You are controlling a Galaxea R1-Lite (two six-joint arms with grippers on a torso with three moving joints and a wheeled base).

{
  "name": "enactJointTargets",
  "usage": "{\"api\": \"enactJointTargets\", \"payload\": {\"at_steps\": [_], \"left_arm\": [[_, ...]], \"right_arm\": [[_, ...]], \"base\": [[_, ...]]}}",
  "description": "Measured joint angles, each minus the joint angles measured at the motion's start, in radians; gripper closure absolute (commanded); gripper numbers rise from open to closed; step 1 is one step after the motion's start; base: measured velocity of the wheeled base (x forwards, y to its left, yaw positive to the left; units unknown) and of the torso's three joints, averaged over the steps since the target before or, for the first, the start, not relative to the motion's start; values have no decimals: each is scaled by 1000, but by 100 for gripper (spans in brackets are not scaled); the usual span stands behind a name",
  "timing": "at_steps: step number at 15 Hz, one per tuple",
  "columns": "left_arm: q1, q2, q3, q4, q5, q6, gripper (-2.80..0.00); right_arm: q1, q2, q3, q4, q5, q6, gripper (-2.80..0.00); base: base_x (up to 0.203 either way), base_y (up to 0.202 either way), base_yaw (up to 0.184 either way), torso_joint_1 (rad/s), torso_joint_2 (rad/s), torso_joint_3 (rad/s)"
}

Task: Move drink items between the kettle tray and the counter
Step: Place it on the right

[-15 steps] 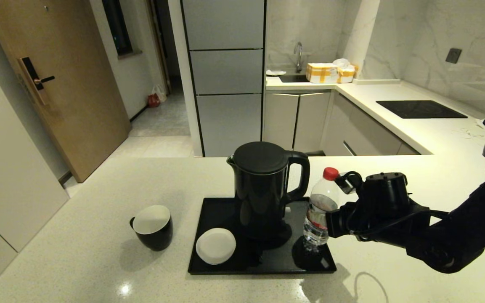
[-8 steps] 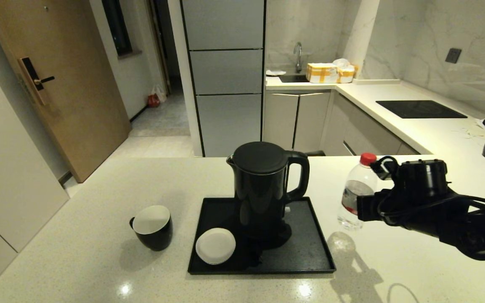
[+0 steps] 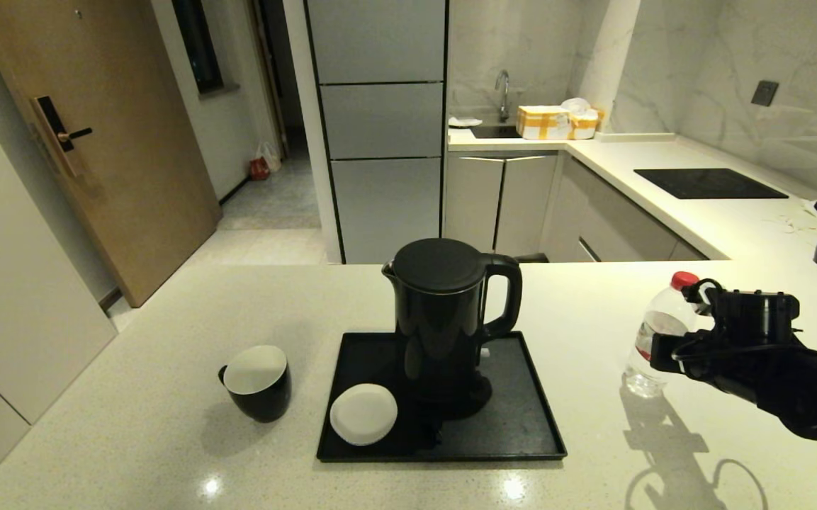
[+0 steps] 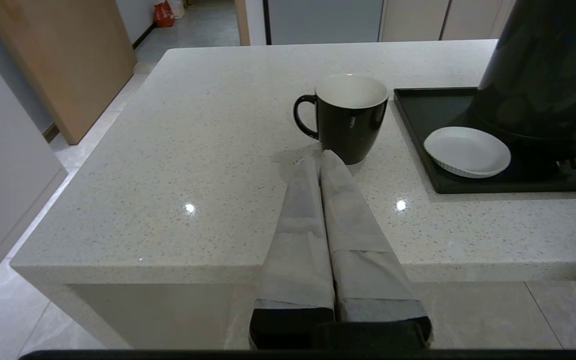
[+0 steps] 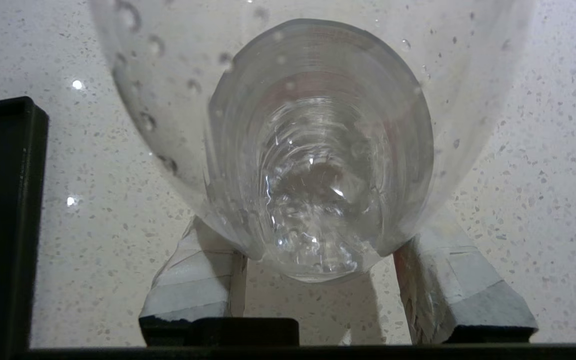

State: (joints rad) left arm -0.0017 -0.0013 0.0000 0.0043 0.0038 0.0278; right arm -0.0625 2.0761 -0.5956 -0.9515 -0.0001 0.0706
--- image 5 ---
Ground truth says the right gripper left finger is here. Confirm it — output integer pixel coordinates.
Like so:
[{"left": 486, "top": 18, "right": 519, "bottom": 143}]
[{"left": 139, "top": 215, "right": 299, "bottom": 347}]

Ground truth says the clear plastic water bottle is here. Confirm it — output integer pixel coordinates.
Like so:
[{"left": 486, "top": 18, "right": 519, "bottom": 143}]
[{"left": 88, "top": 0, "right": 536, "bottom": 284}]

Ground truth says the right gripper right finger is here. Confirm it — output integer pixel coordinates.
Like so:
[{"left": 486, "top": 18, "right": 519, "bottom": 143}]
[{"left": 393, "top": 207, "right": 539, "bottom": 346}]

